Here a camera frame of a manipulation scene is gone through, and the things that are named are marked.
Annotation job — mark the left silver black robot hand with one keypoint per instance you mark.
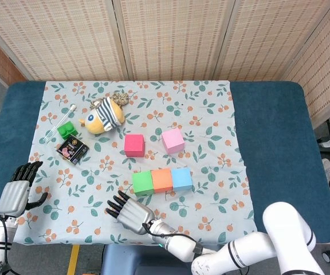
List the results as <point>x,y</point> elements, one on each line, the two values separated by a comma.
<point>13,197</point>

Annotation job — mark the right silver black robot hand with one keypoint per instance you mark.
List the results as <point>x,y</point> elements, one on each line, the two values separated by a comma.
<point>135,216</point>

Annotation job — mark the green foam cube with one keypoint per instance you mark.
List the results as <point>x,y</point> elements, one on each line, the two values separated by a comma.
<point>142,183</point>

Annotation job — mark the orange foam cube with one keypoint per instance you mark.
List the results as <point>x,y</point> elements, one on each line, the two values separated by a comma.
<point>162,180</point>

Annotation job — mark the blue foam cube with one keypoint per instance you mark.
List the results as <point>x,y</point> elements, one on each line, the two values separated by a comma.
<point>181,179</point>

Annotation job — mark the pink foam cube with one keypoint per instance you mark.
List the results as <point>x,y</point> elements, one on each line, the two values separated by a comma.
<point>172,140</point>

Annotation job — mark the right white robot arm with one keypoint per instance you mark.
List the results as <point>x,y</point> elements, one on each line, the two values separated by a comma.
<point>282,229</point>

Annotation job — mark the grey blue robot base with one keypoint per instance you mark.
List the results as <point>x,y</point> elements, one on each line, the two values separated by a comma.
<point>142,260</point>

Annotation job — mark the floral print tablecloth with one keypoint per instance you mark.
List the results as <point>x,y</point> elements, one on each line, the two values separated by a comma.
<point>67,200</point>

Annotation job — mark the red foam cube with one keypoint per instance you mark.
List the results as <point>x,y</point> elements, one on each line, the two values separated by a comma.
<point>134,144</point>

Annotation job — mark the black snack packet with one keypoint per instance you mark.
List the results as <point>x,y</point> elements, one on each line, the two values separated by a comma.
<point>72,149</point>

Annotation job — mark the green toy brick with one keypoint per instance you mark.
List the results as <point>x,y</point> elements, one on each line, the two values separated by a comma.
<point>67,130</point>

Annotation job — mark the yellow plush toy striped shirt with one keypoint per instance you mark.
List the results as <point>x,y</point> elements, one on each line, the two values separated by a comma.
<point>96,123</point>

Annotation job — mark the woven bamboo folding screen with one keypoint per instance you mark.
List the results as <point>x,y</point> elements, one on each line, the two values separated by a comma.
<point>168,34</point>

